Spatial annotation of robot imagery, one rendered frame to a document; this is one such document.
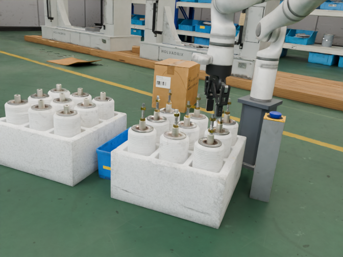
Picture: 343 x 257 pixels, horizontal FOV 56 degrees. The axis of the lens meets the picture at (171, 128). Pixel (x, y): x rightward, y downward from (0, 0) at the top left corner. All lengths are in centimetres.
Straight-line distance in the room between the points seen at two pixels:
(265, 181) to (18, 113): 96
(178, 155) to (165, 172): 7
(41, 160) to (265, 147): 82
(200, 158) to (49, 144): 56
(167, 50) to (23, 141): 250
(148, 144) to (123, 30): 340
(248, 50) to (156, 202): 227
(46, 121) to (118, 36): 313
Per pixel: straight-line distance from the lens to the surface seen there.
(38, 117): 129
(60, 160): 123
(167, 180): 103
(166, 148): 103
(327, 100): 279
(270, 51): 137
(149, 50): 376
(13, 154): 140
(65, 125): 121
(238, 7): 91
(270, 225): 114
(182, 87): 209
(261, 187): 123
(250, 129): 142
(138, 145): 106
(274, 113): 114
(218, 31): 91
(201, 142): 101
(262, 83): 138
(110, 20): 431
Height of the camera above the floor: 64
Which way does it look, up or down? 20 degrees down
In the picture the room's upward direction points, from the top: 4 degrees clockwise
